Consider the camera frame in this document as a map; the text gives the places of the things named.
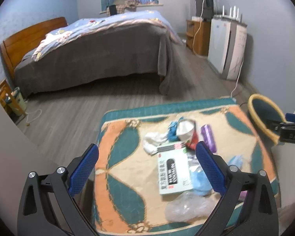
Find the light blue face mask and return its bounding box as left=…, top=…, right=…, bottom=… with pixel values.
left=186, top=152, right=244, bottom=197

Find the purple plastic bottle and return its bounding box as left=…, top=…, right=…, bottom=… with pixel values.
left=201, top=124, right=217, bottom=153

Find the red white paper packet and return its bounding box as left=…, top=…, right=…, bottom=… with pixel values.
left=185, top=131, right=199, bottom=151

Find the white green medicine box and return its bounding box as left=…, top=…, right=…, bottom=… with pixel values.
left=157, top=142, right=193, bottom=195

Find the white tissue cloth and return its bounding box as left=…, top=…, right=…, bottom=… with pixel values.
left=143, top=132, right=168, bottom=156

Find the yellow teal trash bin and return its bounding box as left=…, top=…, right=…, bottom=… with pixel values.
left=247, top=94, right=287, bottom=146

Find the clear plastic wrapper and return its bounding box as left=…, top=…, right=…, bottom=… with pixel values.
left=165, top=191, right=217, bottom=222

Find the white paper cup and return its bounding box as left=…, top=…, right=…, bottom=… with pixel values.
left=176, top=119, right=195, bottom=142

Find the white air purifier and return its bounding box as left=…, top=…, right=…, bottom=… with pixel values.
left=207, top=16, right=247, bottom=81

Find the patterned teal orange mat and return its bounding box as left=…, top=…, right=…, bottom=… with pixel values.
left=92, top=98, right=280, bottom=235

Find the blue crumpled cloth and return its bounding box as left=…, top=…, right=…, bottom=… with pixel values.
left=167, top=117, right=184, bottom=142

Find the wooden side cabinet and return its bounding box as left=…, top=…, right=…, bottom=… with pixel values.
left=186, top=20, right=211, bottom=57

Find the white wifi router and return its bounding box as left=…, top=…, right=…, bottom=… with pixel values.
left=213, top=5, right=242, bottom=23

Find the small green waste bucket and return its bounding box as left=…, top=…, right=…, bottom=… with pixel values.
left=5, top=87, right=26, bottom=117

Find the black monitor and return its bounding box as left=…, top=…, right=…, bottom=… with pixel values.
left=195, top=0, right=214, bottom=21

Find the wooden headboard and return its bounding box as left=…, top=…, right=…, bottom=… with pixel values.
left=0, top=17, right=67, bottom=82

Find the bed with grey cover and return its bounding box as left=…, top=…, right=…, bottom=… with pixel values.
left=13, top=23, right=190, bottom=96

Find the clothes pile on windowsill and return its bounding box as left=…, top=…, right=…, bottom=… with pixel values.
left=106, top=0, right=141, bottom=16

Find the white power cable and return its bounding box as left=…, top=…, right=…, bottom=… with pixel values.
left=230, top=29, right=247, bottom=99

